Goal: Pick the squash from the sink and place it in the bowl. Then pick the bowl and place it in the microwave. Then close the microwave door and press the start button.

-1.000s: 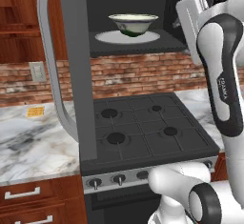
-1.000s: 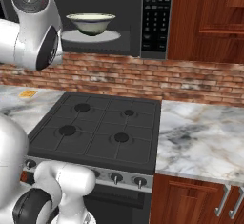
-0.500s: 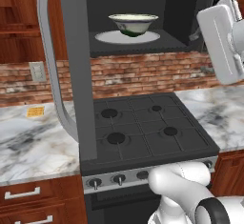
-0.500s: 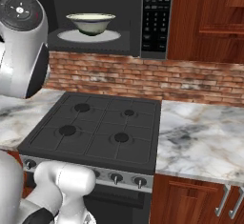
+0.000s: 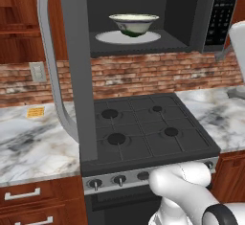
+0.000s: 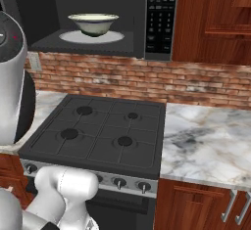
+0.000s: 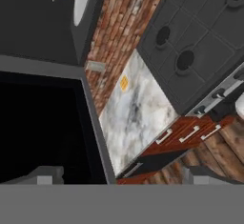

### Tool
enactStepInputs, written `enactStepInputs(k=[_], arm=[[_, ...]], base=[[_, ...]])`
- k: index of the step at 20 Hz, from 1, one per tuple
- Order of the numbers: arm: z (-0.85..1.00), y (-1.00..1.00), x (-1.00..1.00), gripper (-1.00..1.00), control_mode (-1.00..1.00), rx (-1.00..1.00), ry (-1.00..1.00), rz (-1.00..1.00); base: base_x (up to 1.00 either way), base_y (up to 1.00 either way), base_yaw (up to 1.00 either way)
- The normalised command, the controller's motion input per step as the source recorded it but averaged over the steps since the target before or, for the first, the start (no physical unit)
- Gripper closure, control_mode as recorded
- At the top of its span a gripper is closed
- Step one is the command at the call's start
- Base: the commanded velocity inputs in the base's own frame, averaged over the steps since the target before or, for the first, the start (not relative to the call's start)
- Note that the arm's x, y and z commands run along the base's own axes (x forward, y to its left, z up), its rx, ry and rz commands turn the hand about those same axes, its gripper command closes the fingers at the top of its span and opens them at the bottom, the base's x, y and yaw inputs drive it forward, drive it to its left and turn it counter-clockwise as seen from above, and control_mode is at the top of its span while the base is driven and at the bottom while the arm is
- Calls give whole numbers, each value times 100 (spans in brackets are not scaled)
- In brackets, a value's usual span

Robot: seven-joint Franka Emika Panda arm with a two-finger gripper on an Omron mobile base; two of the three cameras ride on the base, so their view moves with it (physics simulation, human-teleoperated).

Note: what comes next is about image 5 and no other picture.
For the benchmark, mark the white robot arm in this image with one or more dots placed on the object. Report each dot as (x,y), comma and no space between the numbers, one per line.
(185,193)

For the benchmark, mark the grey microwave door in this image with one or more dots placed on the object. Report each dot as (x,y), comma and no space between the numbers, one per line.
(78,59)

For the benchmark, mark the white microwave turntable plate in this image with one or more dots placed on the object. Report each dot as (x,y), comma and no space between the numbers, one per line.
(150,38)

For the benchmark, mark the white bowl with green base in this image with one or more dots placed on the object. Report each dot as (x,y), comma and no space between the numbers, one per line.
(134,23)

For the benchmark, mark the black oven door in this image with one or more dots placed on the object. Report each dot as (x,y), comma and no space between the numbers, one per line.
(121,209)

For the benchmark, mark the dark grey microwave oven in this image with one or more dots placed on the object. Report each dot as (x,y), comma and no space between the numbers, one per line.
(220,15)

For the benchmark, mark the black gas hob stove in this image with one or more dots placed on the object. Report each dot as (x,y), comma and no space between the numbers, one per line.
(143,130)

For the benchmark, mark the black stove knob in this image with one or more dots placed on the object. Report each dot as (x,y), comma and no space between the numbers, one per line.
(95,184)
(143,175)
(119,180)
(209,165)

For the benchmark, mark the yellow sponge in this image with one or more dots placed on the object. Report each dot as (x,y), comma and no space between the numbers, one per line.
(35,112)

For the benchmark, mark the red-brown wooden drawer front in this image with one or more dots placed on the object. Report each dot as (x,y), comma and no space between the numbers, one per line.
(60,190)
(70,214)

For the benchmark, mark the red-brown wooden base cupboard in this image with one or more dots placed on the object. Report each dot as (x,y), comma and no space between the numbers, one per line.
(229,177)

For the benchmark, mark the white stand appliance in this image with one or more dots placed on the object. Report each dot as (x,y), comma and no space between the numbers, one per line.
(239,40)

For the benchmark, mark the grey wall socket plate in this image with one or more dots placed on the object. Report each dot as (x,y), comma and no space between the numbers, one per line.
(38,72)

